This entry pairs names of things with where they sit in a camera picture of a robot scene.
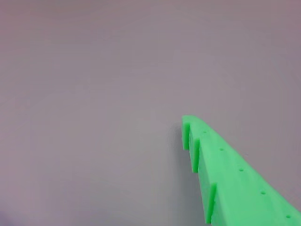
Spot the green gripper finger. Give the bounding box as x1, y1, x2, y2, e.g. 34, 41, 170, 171
182, 114, 301, 226

